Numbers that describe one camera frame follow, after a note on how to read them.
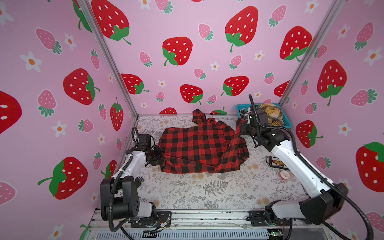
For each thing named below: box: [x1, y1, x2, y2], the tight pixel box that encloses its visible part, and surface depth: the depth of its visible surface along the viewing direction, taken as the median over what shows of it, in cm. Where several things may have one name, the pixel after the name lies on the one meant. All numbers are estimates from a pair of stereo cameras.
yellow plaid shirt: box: [258, 103, 284, 127], surface depth 110 cm
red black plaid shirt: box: [158, 109, 250, 173], surface depth 102 cm
